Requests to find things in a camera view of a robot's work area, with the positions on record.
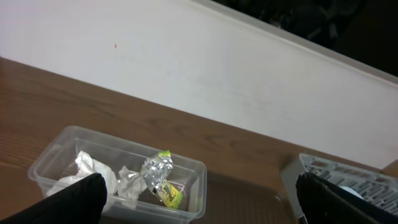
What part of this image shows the light blue bowl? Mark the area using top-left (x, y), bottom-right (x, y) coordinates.
top-left (340, 186), bottom-right (363, 199)

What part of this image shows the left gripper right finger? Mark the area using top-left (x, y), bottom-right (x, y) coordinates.
top-left (295, 172), bottom-right (397, 224)

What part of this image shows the grey dishwasher rack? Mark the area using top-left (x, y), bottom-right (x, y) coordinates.
top-left (280, 154), bottom-right (397, 223)

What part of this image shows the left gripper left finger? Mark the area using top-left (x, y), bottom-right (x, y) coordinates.
top-left (1, 174), bottom-right (108, 224)

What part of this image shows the brown serving tray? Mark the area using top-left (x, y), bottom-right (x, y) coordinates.
top-left (99, 169), bottom-right (299, 224)

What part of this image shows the foil snack wrapper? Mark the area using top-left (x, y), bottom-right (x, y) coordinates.
top-left (140, 151), bottom-right (183, 209)

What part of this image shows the white napkin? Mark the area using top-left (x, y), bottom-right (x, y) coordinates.
top-left (45, 151), bottom-right (119, 197)

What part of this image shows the clear plastic bin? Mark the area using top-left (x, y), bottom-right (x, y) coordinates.
top-left (28, 126), bottom-right (206, 223)

